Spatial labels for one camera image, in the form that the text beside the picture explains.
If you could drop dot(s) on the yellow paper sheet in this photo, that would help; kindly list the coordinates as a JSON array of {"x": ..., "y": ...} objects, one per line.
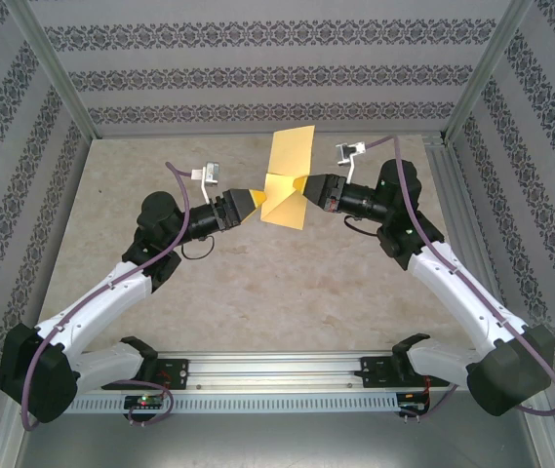
[{"x": 289, "y": 151}]

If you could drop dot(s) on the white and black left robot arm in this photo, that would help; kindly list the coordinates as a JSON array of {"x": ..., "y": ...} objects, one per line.
[{"x": 96, "y": 300}]

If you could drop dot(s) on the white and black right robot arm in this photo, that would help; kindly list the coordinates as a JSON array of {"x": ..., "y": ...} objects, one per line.
[{"x": 462, "y": 297}]

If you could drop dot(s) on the grey metal sheet tray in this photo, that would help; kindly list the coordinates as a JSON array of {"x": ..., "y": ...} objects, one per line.
[{"x": 257, "y": 439}]

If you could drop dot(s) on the aluminium side rail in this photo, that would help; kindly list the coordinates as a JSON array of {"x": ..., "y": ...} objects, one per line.
[{"x": 452, "y": 170}]

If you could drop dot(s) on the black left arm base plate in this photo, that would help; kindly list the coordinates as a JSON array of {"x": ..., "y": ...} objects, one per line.
[{"x": 177, "y": 373}]

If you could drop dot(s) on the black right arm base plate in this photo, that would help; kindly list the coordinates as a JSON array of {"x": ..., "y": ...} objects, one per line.
[{"x": 374, "y": 373}]

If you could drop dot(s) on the long aluminium mounting rail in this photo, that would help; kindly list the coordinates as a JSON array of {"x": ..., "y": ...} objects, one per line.
[{"x": 277, "y": 370}]

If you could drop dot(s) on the aluminium frame post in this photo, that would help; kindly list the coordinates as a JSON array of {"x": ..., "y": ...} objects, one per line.
[
  {"x": 55, "y": 68},
  {"x": 487, "y": 68}
]

